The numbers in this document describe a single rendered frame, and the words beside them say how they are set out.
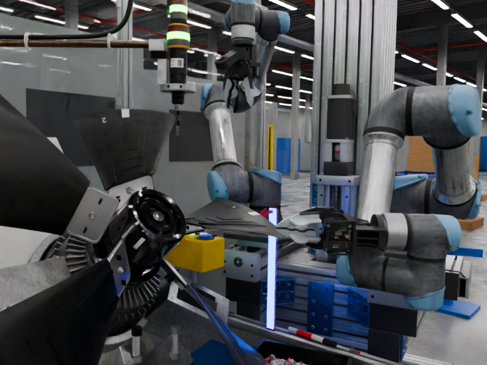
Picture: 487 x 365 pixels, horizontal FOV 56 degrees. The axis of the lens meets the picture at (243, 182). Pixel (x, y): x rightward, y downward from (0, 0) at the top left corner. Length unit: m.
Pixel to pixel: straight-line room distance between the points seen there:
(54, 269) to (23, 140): 0.23
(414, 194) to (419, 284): 0.52
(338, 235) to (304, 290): 0.70
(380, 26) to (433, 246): 0.95
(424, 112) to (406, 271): 0.36
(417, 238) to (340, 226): 0.15
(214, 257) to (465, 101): 0.78
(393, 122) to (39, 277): 0.80
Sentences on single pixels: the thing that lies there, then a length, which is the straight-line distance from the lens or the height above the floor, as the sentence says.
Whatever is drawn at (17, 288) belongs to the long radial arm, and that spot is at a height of 1.11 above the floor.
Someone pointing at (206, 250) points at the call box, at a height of 1.05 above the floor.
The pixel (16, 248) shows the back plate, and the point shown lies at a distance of 1.03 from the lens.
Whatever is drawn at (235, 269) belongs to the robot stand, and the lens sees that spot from 1.56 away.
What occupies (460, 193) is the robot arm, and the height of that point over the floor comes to 1.23.
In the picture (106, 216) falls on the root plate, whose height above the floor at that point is 1.22.
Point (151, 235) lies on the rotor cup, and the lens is 0.79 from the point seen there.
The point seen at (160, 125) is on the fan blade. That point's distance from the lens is 1.05.
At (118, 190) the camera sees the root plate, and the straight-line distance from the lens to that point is 0.94.
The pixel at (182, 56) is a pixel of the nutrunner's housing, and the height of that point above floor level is 1.52.
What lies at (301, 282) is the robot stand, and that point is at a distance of 1.60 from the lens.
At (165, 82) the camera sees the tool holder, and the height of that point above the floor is 1.47.
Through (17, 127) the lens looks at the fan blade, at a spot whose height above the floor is 1.37.
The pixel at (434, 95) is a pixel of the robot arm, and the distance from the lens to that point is 1.12.
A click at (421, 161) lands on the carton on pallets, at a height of 1.13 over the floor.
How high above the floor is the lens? 1.35
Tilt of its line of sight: 4 degrees down
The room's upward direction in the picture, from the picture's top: 1 degrees clockwise
